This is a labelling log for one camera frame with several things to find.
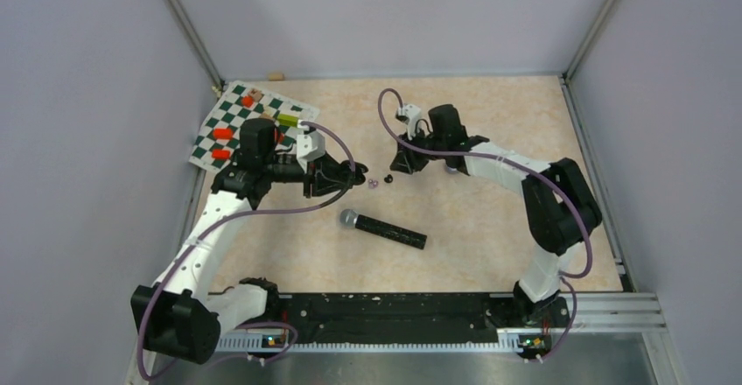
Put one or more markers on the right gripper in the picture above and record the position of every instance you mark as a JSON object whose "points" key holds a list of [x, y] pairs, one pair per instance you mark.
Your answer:
{"points": [[407, 160]]}

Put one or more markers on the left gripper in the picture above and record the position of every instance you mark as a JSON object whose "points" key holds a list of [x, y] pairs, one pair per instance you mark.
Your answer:
{"points": [[325, 176]]}

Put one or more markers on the black earbud charging case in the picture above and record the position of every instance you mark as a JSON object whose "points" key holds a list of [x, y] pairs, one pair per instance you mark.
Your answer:
{"points": [[360, 169]]}

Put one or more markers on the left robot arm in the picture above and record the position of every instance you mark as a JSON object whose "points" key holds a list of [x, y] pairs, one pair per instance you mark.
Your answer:
{"points": [[178, 316]]}

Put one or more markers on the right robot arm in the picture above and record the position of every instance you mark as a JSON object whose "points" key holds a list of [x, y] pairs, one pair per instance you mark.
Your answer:
{"points": [[560, 207]]}

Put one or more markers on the black microphone silver head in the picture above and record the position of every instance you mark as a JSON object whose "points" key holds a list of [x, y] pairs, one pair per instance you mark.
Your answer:
{"points": [[350, 218]]}

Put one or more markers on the yellow-green block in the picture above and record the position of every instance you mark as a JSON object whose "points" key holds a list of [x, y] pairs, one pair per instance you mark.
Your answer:
{"points": [[288, 120]]}

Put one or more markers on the brown block top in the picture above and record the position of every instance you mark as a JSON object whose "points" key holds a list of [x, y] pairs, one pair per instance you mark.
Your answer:
{"points": [[255, 92]]}

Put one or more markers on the red block top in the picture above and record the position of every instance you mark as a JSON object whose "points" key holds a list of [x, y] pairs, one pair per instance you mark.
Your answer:
{"points": [[247, 101]]}

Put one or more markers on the red block lower left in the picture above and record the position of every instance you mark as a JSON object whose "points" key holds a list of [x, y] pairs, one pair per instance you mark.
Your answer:
{"points": [[221, 154]]}

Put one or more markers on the green white chessboard mat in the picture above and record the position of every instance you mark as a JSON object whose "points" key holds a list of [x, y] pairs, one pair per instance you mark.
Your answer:
{"points": [[228, 112]]}

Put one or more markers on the red block middle left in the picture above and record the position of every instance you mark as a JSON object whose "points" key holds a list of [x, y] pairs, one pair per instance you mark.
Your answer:
{"points": [[223, 133]]}

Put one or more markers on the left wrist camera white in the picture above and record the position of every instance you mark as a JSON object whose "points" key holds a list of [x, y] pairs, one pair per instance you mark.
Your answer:
{"points": [[310, 147]]}

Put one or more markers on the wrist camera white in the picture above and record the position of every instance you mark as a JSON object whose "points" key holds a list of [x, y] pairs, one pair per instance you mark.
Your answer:
{"points": [[412, 116], [310, 147]]}

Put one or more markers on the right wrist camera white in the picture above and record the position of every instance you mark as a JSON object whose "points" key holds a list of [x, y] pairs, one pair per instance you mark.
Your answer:
{"points": [[412, 116]]}

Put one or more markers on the cork piece at wall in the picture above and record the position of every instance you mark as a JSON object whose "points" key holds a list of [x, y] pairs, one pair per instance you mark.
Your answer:
{"points": [[276, 77]]}

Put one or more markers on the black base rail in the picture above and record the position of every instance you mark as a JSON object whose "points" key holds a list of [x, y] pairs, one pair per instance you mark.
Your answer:
{"points": [[408, 318]]}

